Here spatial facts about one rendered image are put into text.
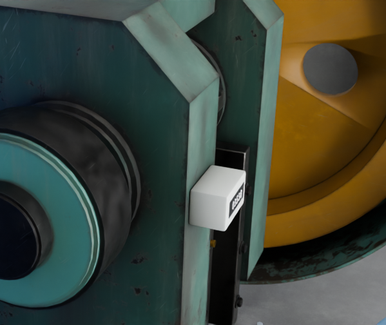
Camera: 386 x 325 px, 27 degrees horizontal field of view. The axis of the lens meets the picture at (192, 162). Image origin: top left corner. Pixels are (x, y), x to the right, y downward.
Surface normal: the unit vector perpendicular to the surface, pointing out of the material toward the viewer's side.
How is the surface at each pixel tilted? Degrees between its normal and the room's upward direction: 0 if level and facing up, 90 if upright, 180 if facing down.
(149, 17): 45
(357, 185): 90
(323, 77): 90
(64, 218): 90
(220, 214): 90
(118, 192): 71
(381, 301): 0
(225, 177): 0
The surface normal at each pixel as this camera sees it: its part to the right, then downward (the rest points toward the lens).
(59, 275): -0.33, 0.37
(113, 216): 0.93, -0.01
